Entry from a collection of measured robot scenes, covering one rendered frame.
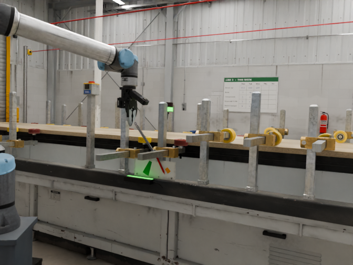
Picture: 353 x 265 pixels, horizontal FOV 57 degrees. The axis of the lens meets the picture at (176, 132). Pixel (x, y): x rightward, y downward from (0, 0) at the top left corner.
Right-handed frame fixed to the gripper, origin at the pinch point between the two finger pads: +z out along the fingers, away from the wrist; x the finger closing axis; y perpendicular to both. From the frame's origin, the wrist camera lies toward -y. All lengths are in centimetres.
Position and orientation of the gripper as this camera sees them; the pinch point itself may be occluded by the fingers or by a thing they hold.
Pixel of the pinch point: (131, 123)
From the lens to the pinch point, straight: 176.3
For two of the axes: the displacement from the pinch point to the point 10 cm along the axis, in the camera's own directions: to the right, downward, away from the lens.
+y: -8.8, -0.5, 4.7
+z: -0.3, 10.0, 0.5
